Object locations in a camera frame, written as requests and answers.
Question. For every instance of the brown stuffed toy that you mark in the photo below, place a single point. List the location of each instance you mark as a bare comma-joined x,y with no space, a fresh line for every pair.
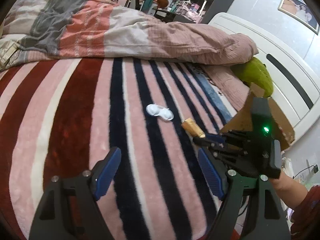
162,1

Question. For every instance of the striped plush blanket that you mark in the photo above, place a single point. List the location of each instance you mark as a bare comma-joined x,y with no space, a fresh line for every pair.
75,105

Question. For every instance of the pink ribbed pillow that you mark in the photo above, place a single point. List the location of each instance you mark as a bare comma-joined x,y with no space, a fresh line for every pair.
225,85

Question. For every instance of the cream blanket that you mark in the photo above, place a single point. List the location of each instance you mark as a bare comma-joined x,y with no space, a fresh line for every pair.
7,52

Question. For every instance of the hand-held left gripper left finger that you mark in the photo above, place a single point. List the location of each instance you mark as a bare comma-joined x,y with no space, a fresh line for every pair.
107,172

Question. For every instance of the dark grey bookshelf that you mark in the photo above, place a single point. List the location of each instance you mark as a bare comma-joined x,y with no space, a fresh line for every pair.
232,2

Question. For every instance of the pink and grey duvet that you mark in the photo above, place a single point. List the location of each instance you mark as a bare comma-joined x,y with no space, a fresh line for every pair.
125,30

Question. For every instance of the gold cylindrical tube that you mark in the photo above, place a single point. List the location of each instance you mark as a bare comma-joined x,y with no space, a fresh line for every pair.
192,127

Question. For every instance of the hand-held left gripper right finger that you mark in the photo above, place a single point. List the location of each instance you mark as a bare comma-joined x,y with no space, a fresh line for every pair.
211,175

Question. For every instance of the framed wall picture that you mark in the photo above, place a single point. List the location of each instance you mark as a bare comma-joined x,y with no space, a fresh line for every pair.
297,10

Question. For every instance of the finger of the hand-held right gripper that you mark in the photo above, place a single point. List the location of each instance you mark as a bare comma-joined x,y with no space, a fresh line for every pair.
215,138
207,143

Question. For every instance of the white headboard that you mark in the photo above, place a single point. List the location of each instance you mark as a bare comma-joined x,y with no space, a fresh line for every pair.
287,62

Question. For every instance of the person's right forearm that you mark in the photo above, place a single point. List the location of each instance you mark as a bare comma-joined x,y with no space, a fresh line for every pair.
287,190

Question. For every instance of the green plush toy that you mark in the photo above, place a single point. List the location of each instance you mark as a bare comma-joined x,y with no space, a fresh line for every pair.
257,75

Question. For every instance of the white contact lens case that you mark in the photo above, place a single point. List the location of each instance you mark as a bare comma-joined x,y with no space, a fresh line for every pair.
160,112

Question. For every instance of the brown cardboard box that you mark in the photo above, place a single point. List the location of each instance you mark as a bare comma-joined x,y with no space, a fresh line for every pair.
240,120

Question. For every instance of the dark desk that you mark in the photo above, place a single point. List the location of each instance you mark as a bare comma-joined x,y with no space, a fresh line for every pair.
172,16

